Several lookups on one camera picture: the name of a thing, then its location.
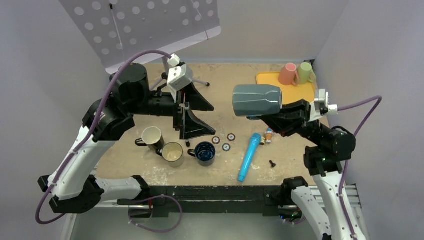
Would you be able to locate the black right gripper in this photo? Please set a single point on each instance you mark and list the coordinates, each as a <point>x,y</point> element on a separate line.
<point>291,118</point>

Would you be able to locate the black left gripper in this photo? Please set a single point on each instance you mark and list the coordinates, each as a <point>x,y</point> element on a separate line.
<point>183,120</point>

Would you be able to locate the dark blue ceramic mug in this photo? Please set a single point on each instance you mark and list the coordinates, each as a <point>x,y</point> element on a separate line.
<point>204,152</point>

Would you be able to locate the pink ceramic mug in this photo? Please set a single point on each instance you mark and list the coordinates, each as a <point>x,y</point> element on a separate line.
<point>289,75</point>

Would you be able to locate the cream ceramic mug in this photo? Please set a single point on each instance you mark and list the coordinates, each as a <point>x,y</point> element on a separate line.
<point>172,153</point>

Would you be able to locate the grey ceramic mug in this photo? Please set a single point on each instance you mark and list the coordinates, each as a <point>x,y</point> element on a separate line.
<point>251,100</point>

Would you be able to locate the light green ceramic mug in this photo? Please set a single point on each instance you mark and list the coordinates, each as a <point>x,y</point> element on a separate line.
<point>305,73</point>

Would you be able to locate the black ceramic mug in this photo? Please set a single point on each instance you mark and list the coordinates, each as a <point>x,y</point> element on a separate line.
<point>152,138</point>

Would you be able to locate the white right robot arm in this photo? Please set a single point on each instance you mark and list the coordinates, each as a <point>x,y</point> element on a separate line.
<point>335,220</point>

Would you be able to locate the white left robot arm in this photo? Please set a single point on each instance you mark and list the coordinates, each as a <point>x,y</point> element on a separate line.
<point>74,187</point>

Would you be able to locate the yellow plastic tray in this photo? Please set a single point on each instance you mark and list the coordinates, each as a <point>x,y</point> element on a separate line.
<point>290,93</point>

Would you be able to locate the small colourful toy figure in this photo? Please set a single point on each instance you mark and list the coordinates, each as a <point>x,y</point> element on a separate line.
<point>267,137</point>

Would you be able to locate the round token left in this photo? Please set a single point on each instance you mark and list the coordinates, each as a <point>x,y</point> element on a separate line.
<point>216,140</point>

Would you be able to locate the round token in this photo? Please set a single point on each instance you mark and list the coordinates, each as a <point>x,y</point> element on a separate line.
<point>226,147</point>
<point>216,140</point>
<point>231,137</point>

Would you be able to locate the round token upper right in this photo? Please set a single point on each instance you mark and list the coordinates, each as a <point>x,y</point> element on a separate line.
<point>231,137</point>

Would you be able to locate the round token lower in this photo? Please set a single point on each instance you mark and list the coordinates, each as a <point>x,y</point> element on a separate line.
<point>226,147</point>

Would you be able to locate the blue toy microphone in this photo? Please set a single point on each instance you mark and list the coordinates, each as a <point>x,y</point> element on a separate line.
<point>254,142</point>

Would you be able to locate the black chess pawn lower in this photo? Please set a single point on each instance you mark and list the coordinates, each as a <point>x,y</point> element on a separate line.
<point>272,164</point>

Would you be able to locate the white perforated music stand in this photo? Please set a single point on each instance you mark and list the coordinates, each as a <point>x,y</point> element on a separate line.
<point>115,30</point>

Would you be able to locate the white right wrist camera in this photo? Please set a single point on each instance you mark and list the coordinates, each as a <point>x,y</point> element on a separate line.
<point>320,107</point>

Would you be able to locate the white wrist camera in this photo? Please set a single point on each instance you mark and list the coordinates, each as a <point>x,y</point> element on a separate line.
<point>179,75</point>
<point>320,107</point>

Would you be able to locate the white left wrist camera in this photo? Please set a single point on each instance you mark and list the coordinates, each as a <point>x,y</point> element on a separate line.
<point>179,75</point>

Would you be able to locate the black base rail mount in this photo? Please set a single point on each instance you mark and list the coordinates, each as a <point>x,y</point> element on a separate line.
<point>268,201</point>

